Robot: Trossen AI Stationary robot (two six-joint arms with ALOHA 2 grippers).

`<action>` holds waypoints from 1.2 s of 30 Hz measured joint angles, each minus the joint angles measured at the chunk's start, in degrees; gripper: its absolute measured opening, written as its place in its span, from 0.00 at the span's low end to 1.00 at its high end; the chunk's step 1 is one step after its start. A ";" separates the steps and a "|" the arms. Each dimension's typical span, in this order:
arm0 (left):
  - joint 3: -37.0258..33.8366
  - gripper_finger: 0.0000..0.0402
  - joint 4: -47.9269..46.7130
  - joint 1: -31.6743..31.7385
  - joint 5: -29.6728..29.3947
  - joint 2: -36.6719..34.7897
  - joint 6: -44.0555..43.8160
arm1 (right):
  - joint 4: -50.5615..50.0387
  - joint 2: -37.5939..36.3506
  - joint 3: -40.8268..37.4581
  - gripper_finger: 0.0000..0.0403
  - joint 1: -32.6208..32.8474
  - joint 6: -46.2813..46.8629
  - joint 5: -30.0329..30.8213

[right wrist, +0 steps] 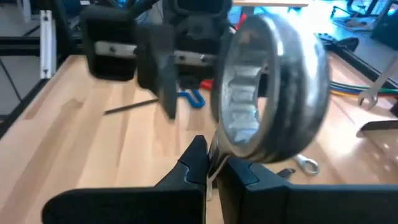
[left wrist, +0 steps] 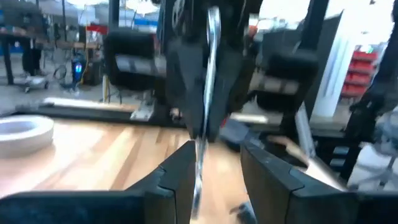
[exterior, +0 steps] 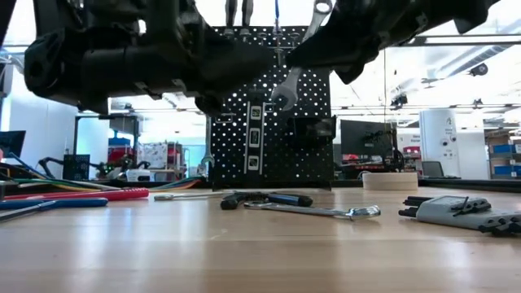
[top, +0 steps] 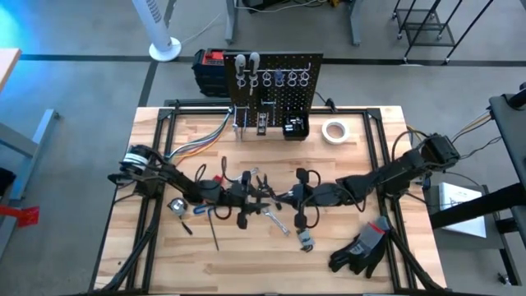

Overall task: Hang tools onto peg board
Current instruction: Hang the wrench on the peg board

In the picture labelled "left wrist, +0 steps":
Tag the chrome combination wrench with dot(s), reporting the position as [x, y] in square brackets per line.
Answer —
[213, 37]

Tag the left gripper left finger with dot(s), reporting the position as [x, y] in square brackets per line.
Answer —
[174, 199]

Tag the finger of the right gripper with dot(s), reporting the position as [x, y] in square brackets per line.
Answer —
[186, 87]
[227, 93]

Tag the shelf with red bins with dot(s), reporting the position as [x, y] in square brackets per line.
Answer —
[360, 71]

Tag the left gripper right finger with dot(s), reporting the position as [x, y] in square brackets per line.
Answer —
[273, 199]

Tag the white masking tape roll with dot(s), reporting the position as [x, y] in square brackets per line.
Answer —
[28, 140]

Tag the black leg wooden table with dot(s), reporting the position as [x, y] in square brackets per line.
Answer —
[6, 62]

